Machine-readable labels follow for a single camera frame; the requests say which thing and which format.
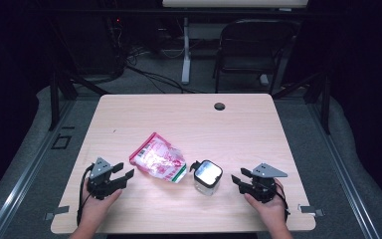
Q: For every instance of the white desk leg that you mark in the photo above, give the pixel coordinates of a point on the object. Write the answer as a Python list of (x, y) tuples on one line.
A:
[(186, 59)]

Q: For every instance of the black folding chair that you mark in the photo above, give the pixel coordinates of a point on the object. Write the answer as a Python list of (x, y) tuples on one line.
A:
[(255, 36)]

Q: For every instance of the aluminium floor rail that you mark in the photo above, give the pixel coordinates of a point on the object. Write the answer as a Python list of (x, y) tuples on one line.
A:
[(344, 172), (20, 186)]

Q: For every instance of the dark equipment with red light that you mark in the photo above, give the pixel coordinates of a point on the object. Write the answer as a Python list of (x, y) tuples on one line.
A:
[(114, 43)]

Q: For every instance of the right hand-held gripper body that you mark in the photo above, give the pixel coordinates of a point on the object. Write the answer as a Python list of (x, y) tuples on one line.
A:
[(262, 189)]

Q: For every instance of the person's right hand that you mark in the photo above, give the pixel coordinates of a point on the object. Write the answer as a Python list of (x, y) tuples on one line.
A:
[(272, 210)]

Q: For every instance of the person's left hand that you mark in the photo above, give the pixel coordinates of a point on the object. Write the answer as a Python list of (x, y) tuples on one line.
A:
[(96, 207)]

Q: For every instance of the pink and white plastic bag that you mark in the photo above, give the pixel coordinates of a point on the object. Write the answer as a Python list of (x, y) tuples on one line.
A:
[(157, 161)]

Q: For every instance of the black metal frame strut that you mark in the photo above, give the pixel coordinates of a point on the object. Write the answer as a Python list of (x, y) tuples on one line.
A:
[(54, 99), (326, 99)]

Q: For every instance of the grey table bracket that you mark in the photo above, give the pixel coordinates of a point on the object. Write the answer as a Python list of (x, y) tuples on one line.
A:
[(310, 209), (58, 211)]

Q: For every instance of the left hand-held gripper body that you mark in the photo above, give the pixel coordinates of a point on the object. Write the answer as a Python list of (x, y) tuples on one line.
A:
[(99, 184)]

